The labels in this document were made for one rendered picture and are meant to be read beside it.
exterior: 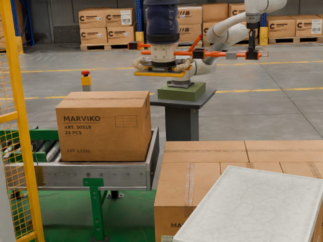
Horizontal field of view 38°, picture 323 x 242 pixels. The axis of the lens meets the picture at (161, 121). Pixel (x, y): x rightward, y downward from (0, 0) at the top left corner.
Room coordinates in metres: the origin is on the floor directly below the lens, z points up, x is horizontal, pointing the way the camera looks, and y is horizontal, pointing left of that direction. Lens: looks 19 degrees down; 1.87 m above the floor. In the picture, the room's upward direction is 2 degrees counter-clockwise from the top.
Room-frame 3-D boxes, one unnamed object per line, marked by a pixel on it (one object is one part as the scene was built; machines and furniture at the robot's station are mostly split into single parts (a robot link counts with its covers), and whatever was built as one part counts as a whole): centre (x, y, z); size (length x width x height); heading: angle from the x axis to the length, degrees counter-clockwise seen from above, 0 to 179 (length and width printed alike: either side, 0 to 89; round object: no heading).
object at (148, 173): (3.16, 0.07, 0.48); 0.70 x 0.03 x 0.15; 175
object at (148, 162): (3.16, 0.07, 0.58); 0.70 x 0.03 x 0.06; 175
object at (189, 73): (3.91, -0.20, 1.00); 0.18 x 0.16 x 0.22; 112
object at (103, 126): (3.20, 0.40, 0.75); 0.60 x 0.40 x 0.40; 84
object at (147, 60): (3.16, -0.03, 1.20); 0.34 x 0.25 x 0.06; 73
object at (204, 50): (3.08, -0.27, 1.27); 0.10 x 0.08 x 0.06; 163
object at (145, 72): (3.07, 0.00, 1.16); 0.34 x 0.10 x 0.05; 73
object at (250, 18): (2.98, -0.60, 1.50); 0.09 x 0.09 x 0.06
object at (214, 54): (3.21, -0.26, 1.27); 0.93 x 0.30 x 0.04; 73
